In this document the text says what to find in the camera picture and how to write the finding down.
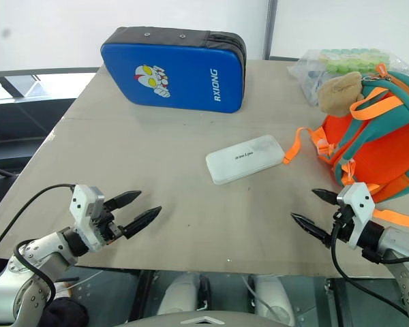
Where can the grey robot chest with logo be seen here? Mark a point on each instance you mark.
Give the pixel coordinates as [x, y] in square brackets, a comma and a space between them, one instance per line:
[204, 321]

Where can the white rectangular case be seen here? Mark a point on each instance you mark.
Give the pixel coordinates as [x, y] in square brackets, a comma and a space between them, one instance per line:
[243, 160]

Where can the dark rounded shape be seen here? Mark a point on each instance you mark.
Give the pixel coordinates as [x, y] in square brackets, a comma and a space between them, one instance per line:
[66, 313]

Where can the clear plastic bag of green items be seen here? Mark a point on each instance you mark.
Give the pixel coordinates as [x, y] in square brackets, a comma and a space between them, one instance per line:
[310, 75]

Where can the blue kick pad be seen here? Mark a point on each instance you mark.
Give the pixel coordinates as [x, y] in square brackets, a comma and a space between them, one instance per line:
[177, 71]

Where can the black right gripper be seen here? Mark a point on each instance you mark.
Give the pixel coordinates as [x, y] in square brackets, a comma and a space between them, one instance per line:
[342, 225]

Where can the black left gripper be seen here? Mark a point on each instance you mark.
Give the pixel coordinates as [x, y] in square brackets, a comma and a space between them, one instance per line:
[104, 225]

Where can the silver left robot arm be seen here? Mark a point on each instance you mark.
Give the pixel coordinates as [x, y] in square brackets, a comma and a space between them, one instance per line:
[37, 248]

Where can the brown plush toy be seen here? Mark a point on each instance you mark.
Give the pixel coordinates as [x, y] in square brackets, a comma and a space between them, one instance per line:
[339, 93]

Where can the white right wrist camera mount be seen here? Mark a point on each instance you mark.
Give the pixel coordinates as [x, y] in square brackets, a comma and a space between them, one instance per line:
[358, 204]

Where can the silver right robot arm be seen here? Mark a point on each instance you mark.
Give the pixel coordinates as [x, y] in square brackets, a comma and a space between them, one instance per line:
[400, 248]

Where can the orange and teal backpack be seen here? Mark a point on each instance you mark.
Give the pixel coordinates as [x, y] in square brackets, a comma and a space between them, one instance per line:
[381, 146]

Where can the white right robot leg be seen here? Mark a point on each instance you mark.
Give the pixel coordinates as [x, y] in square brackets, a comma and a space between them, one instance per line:
[272, 296]

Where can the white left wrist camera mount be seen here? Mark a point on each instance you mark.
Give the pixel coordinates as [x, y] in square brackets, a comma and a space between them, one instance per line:
[80, 204]

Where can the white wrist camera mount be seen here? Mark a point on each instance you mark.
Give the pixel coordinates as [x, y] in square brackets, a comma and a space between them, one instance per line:
[358, 204]
[80, 204]

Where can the grey vertical pole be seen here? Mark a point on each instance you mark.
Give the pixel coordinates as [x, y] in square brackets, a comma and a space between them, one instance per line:
[269, 30]

